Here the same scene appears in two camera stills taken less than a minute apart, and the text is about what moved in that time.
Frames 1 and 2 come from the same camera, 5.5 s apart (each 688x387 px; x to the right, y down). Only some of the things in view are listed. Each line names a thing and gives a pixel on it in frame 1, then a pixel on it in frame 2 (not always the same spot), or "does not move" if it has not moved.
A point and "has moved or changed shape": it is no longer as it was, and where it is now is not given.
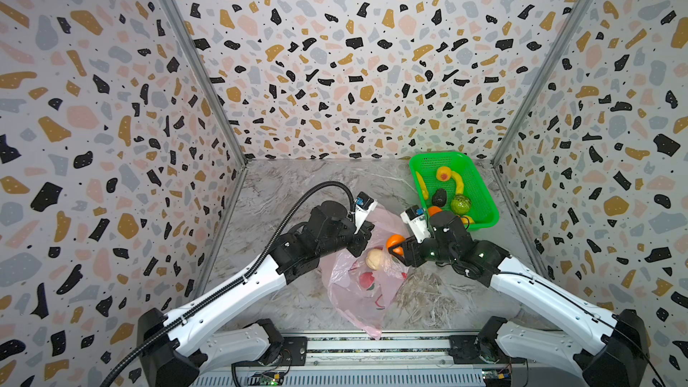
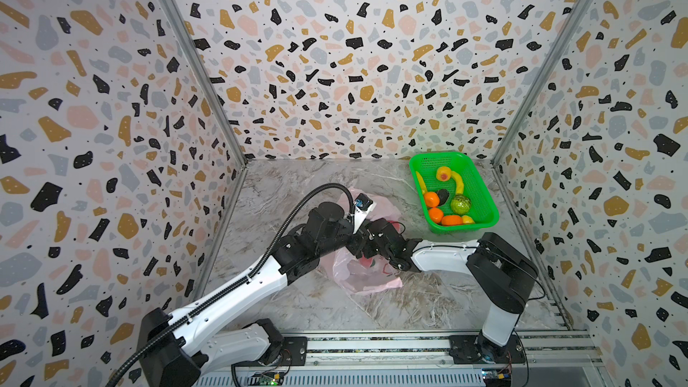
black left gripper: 361,237 does not move
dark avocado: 439,197 does not move
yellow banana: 460,183 does not move
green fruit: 460,204 does not move
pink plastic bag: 360,287 has moved or changed shape
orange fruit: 433,210 → 432,199
